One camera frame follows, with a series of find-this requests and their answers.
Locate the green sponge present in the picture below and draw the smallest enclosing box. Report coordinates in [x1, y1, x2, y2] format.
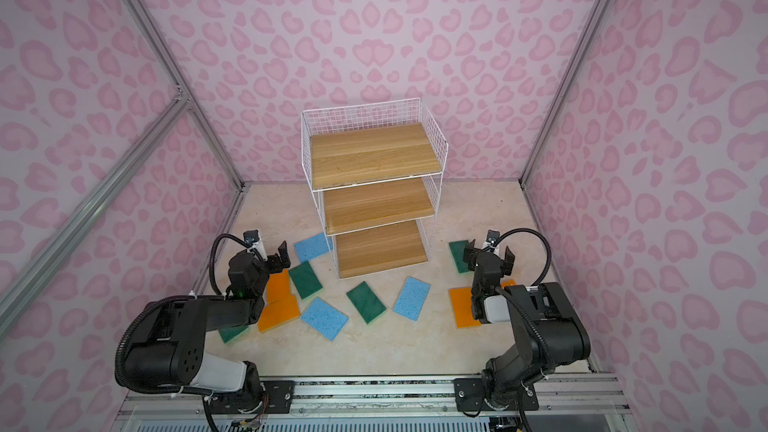
[218, 325, 249, 344]
[449, 240, 470, 274]
[346, 282, 387, 325]
[288, 262, 323, 300]

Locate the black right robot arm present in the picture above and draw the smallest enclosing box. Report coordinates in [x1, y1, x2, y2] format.
[454, 227, 591, 426]

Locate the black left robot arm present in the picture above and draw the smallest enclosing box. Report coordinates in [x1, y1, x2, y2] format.
[114, 230, 291, 415]

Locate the blue sponge near shelf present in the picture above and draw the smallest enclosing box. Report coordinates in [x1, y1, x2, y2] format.
[294, 233, 333, 263]

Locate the orange sponge upper left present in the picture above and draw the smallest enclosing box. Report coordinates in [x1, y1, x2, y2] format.
[265, 270, 292, 304]

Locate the orange sponge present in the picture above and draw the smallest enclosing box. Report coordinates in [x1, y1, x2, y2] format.
[265, 270, 292, 304]
[449, 286, 510, 328]
[257, 295, 300, 333]

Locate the orange sponge right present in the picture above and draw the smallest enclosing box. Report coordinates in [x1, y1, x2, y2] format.
[449, 286, 510, 328]

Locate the orange sponge lower left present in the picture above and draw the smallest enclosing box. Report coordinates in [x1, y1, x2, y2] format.
[257, 295, 300, 333]

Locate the blue sponge lower left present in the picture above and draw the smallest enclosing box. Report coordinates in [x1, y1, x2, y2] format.
[300, 298, 349, 341]

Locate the blue sponge centre right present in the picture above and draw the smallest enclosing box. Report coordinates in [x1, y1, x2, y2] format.
[393, 277, 431, 321]

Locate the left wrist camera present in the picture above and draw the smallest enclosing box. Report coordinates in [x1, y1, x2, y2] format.
[243, 229, 267, 260]

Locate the white wire wooden shelf rack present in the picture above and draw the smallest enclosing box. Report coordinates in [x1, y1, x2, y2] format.
[300, 98, 449, 279]

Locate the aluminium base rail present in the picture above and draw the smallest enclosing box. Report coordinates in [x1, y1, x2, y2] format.
[111, 373, 639, 431]

